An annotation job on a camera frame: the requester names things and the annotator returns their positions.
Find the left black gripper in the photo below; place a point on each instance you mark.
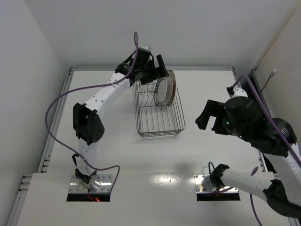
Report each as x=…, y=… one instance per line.
x=152, y=71

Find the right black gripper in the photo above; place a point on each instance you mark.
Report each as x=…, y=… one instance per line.
x=216, y=115

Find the orange sunburst plate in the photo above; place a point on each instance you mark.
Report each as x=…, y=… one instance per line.
x=172, y=75

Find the white plate dark rim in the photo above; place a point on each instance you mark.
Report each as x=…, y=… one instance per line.
x=169, y=87

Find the green rimmed lettered plate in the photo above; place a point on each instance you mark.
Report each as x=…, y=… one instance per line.
x=160, y=91

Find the wire dish rack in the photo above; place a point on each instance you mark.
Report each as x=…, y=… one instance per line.
x=158, y=108

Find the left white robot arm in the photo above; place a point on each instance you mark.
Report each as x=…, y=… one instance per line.
x=87, y=116

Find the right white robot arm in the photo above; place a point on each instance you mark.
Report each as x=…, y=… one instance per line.
x=277, y=141

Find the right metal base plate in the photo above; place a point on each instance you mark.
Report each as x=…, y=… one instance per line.
x=203, y=185

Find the metal base plate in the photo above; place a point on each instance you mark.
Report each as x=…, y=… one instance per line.
x=203, y=185
x=100, y=184

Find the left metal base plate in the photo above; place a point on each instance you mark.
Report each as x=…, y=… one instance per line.
x=100, y=184

